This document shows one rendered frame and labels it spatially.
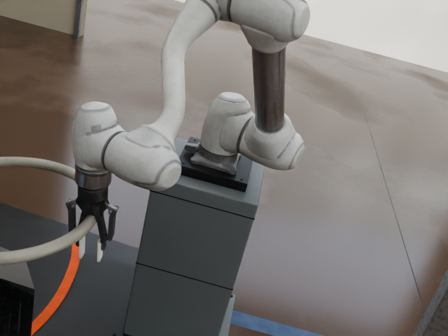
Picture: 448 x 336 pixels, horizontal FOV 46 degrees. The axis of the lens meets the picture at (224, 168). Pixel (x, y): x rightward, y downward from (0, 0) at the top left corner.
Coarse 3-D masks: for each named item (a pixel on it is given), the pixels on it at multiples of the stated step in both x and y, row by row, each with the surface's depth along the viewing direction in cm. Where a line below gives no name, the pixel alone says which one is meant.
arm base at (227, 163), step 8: (192, 144) 205; (192, 152) 205; (200, 152) 201; (208, 152) 198; (192, 160) 198; (200, 160) 198; (208, 160) 198; (216, 160) 198; (224, 160) 198; (232, 160) 200; (216, 168) 198; (224, 168) 198; (232, 168) 199
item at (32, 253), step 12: (48, 168) 156; (60, 168) 155; (72, 168) 155; (84, 228) 131; (60, 240) 125; (72, 240) 127; (0, 252) 118; (12, 252) 118; (24, 252) 119; (36, 252) 120; (48, 252) 122; (0, 264) 117
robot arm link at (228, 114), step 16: (224, 96) 191; (240, 96) 194; (208, 112) 195; (224, 112) 189; (240, 112) 190; (208, 128) 194; (224, 128) 191; (240, 128) 189; (208, 144) 196; (224, 144) 193
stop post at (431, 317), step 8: (440, 288) 186; (440, 296) 184; (432, 304) 189; (440, 304) 182; (432, 312) 186; (440, 312) 183; (424, 320) 192; (432, 320) 185; (440, 320) 185; (424, 328) 189; (432, 328) 187; (440, 328) 186
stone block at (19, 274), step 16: (0, 272) 142; (16, 272) 154; (0, 288) 141; (16, 288) 151; (32, 288) 162; (0, 304) 144; (16, 304) 154; (32, 304) 165; (0, 320) 148; (16, 320) 158
